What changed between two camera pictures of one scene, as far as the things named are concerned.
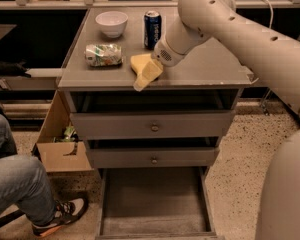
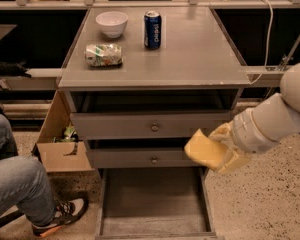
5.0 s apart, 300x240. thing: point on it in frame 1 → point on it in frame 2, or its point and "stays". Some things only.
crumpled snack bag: x=102 y=55 stays
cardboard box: x=60 y=156 stays
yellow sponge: x=138 y=61 → x=207 y=150
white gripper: x=164 y=53 → x=242 y=130
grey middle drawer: x=154 y=157 stays
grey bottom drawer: x=156 y=203 stays
